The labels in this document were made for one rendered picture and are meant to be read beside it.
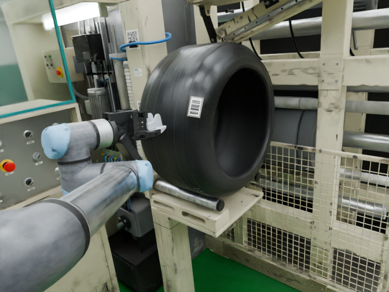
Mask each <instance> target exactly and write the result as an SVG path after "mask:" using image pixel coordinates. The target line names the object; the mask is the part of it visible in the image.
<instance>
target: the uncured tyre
mask: <svg viewBox="0 0 389 292"><path fill-rule="evenodd" d="M191 96H193V97H201V98H204V99H203V105H202V108H201V114H200V117H199V118H197V117H192V116H187V114H188V109H189V103H190V97H191ZM144 110H148V113H151V114H152V115H153V118H154V117H155V115H156V114H159V115H160V117H161V120H162V125H163V126H164V125H165V126H166V129H165V130H164V132H162V133H161V134H160V135H158V136H155V137H150V138H146V139H144V140H141V145H142V149H143V151H144V154H145V156H146V159H147V161H149V162H150V163H151V165H152V169H153V170H154V171H155V172H156V173H157V174H158V175H159V176H160V177H161V178H163V179H164V180H165V181H167V182H168V183H170V184H172V185H175V186H178V187H181V188H184V189H187V190H190V191H193V192H197V191H196V190H195V189H193V188H192V187H199V188H200V189H201V190H202V191H204V192H197V193H199V194H202V195H205V196H210V197H225V196H229V195H232V194H234V193H236V192H237V191H239V190H240V189H242V188H243V187H244V186H246V185H247V184H248V183H249V182H250V181H251V180H252V179H253V178H254V177H255V176H256V174H257V173H258V171H259V169H260V168H261V166H262V164H263V162H264V160H265V157H266V155H267V152H268V150H269V146H270V142H271V138H272V134H273V127H274V116H275V103H274V92H273V86H272V83H271V79H270V76H269V73H268V71H267V69H266V67H265V65H264V64H263V63H262V62H261V60H260V59H259V58H258V56H257V55H256V54H255V53H254V52H253V51H252V50H251V49H250V48H248V47H246V46H245V45H242V44H239V43H235V42H215V43H203V44H197V45H187V46H183V47H181V48H178V49H177V50H175V51H173V52H171V53H169V54H168V55H166V56H165V57H164V58H163V59H162V60H161V61H160V62H159V63H158V64H157V66H156V67H155V68H154V70H153V71H152V73H151V74H150V76H149V78H148V80H147V83H146V85H145V88H144V91H143V94H142V98H141V103H140V111H144ZM163 174H164V175H163ZM165 175H166V176H165ZM169 176H170V177H169Z"/></svg>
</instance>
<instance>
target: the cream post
mask: <svg viewBox="0 0 389 292"><path fill-rule="evenodd" d="M118 3H119V10H120V16H121V21H122V28H123V35H124V42H125V44H127V35H126V31H128V30H135V29H137V30H138V37H139V42H149V41H157V40H161V39H165V38H166V36H165V31H164V21H163V11H162V2H161V0H118ZM126 53H127V60H128V65H129V71H130V79H131V85H132V90H133V97H134V104H135V109H136V110H138V105H137V101H141V98H142V94H143V91H144V88H145V85H146V83H147V80H148V78H149V76H150V74H151V73H152V71H153V70H154V68H155V67H156V66H157V64H158V63H159V62H160V61H161V60H162V59H163V58H164V57H165V56H166V55H167V46H166V42H162V43H156V44H151V45H140V49H134V50H129V47H126ZM134 69H141V71H142V76H135V75H134ZM150 203H151V199H150ZM151 209H152V205H151ZM152 217H153V223H154V228H155V235H156V241H157V249H158V253H159V260H160V267H161V271H162V278H163V285H164V292H195V286H194V281H193V271H192V261H191V255H190V246H189V236H188V226H187V225H185V224H183V223H181V222H178V221H176V220H173V219H172V218H169V217H166V216H164V215H162V214H159V213H157V212H155V211H153V210H152Z"/></svg>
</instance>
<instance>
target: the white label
mask: <svg viewBox="0 0 389 292"><path fill-rule="evenodd" d="M203 99H204V98H201V97H193V96H191V97H190V103H189V109H188V114H187V116H192V117H197V118H199V117H200V114H201V108H202V105H203Z"/></svg>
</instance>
